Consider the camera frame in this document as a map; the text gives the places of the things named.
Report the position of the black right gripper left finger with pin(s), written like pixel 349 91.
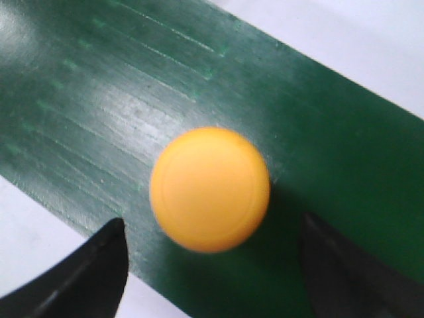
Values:
pixel 88 283

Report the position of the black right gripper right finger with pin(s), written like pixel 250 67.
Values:
pixel 342 280

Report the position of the yellow mushroom push button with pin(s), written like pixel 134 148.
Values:
pixel 209 189

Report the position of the green conveyor belt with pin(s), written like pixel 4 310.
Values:
pixel 93 91

